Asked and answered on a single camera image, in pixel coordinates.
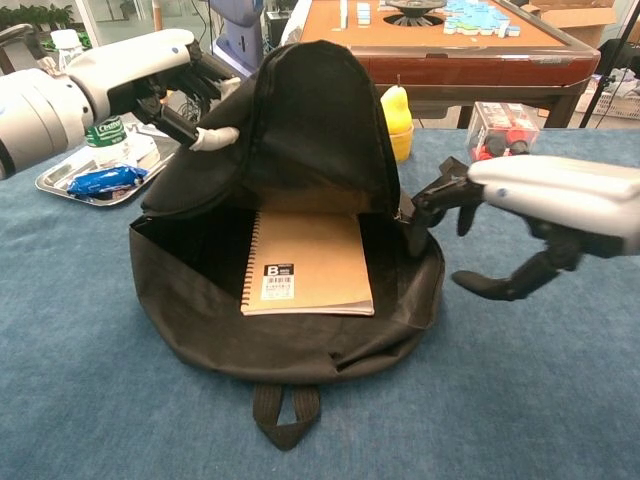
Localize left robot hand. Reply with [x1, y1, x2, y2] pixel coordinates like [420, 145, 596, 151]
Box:
[69, 28, 242, 152]

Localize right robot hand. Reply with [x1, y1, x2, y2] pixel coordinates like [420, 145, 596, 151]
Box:
[412, 154, 640, 302]

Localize black backpack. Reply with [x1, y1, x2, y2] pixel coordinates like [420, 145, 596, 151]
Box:
[128, 40, 474, 451]

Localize kraft spiral notebook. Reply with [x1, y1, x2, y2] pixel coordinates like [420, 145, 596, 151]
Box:
[239, 209, 375, 317]

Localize clear water bottle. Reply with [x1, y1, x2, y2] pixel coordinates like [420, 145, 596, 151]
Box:
[49, 28, 132, 169]

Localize clear box with red pieces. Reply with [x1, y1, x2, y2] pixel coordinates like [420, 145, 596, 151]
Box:
[464, 101, 541, 162]

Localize white plastic basket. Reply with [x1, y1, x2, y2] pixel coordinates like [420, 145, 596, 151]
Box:
[594, 89, 640, 121]

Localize green plants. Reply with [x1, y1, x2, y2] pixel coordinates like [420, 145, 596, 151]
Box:
[0, 4, 76, 31]

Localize blue-grey machine base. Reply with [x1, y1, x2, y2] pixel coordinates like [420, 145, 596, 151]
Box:
[209, 0, 266, 76]

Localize dark office chair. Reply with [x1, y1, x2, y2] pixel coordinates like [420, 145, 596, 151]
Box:
[0, 23, 46, 76]

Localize blue snack packet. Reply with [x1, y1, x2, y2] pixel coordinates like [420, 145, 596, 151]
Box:
[66, 166, 150, 197]

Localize black tripod stand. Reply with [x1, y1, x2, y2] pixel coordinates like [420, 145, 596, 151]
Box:
[579, 0, 640, 129]

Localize steel tray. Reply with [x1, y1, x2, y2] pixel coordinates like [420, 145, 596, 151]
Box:
[34, 119, 176, 207]

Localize cardboard box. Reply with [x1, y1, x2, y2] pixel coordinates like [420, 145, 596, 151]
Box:
[519, 0, 621, 49]

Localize brown mahjong table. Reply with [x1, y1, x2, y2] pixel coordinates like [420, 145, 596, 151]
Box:
[279, 0, 601, 129]

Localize yellow pear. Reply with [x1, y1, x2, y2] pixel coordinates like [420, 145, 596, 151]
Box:
[380, 74, 414, 135]

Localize blue mahjong tile pile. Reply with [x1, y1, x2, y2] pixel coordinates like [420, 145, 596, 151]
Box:
[443, 0, 521, 39]

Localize blue table mat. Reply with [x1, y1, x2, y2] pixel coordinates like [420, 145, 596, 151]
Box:
[0, 127, 640, 480]

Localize black mahjong table dial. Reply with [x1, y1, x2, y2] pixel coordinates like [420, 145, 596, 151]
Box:
[383, 0, 446, 26]

